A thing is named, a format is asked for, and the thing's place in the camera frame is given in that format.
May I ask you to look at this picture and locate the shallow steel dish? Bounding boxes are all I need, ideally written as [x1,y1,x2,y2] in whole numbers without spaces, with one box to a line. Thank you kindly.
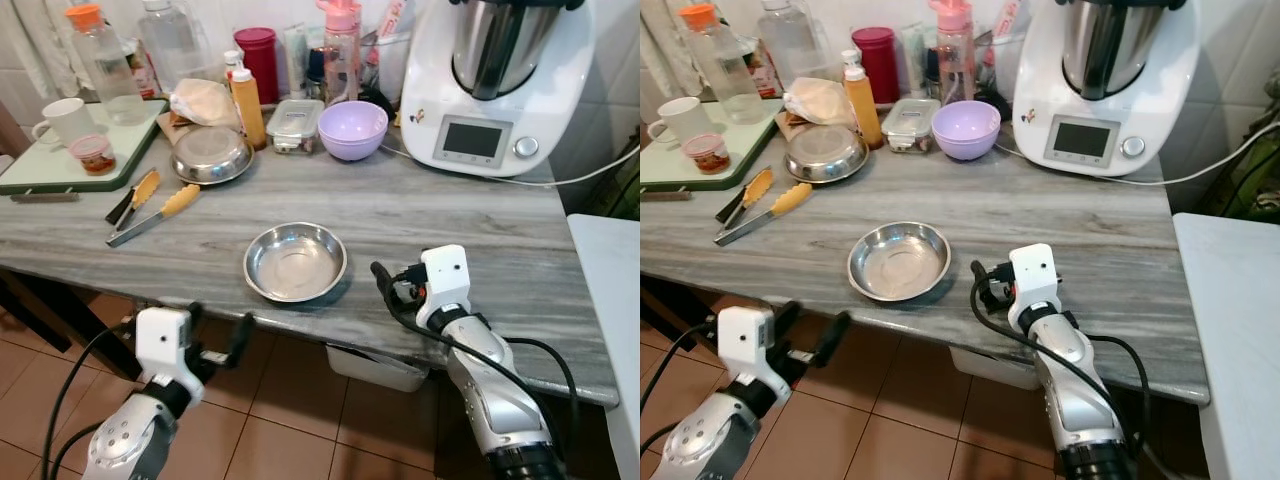
[243,221,350,305]
[847,220,953,304]

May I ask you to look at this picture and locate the dark table leg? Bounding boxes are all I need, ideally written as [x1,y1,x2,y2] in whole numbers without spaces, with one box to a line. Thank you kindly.
[0,266,143,383]
[640,275,723,373]

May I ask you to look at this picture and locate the steel tongs with orange tips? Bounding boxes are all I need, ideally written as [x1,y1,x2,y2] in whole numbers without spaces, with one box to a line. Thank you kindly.
[104,169,202,249]
[713,167,814,247]

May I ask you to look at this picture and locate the deep steel bowl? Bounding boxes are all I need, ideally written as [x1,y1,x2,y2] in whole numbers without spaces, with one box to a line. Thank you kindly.
[784,124,870,185]
[171,126,255,187]

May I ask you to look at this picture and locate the purple plastic bowl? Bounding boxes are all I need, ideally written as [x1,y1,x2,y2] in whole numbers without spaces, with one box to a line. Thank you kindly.
[930,99,1003,163]
[317,99,390,164]

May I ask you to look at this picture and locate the white side cabinet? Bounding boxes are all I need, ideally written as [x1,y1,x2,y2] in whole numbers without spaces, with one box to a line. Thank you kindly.
[566,212,641,480]
[1171,211,1280,480]

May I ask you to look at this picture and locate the small cup with red sauce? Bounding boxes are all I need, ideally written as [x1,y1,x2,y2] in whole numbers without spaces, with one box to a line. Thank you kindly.
[67,133,118,178]
[682,131,732,176]

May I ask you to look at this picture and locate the clear lidded food container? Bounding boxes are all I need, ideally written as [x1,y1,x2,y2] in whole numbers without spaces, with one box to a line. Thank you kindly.
[265,97,326,156]
[879,96,942,155]

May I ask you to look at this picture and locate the green rimmed tray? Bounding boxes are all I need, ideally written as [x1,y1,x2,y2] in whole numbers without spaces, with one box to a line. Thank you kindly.
[0,98,170,197]
[640,98,787,194]

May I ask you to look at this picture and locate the white kitchen cooking machine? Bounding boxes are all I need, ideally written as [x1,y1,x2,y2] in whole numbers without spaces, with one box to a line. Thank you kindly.
[399,0,599,180]
[1011,0,1202,179]

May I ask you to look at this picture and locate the orange pump sauce bottle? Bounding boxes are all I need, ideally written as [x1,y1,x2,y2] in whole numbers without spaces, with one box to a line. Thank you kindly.
[839,49,884,151]
[223,50,269,152]

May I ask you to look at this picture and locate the clear bag of bread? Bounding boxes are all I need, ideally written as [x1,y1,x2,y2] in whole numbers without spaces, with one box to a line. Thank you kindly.
[167,77,242,132]
[781,76,858,130]

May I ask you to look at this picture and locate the white mug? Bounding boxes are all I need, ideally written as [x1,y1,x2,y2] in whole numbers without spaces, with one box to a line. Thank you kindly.
[31,96,99,149]
[647,95,714,147]

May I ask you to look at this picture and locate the pink drinking bottle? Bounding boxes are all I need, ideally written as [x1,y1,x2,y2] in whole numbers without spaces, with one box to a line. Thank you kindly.
[315,0,364,107]
[927,0,977,105]

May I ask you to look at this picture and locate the clear bottle with orange cap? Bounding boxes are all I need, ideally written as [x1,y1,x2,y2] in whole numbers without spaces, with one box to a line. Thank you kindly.
[677,2,764,125]
[64,2,147,127]

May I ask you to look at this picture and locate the dark red canister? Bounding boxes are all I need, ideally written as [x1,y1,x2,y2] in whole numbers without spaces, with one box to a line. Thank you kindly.
[851,26,902,105]
[232,26,282,107]

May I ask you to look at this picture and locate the large clear water bottle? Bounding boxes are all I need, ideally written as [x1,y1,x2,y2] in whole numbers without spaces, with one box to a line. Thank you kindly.
[756,0,827,93]
[137,0,212,97]

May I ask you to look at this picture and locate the white curtain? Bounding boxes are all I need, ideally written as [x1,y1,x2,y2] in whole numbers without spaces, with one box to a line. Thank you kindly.
[0,0,93,101]
[640,0,707,99]

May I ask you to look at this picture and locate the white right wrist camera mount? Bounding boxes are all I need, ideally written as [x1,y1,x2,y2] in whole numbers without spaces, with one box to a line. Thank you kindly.
[419,244,472,332]
[1007,243,1062,332]

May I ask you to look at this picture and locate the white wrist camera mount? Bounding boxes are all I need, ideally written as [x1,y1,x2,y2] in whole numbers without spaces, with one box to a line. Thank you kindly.
[135,307,194,387]
[1007,243,1062,332]
[419,244,472,332]
[716,305,778,387]

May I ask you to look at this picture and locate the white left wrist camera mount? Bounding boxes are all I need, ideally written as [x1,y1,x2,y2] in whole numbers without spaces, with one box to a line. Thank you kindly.
[716,305,778,387]
[135,307,194,387]

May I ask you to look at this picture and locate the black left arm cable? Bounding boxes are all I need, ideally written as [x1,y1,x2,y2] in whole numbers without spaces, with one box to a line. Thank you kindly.
[640,322,721,463]
[40,320,137,480]

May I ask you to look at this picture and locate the white power cable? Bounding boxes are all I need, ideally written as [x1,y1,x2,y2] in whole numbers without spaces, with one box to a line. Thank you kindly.
[994,120,1280,189]

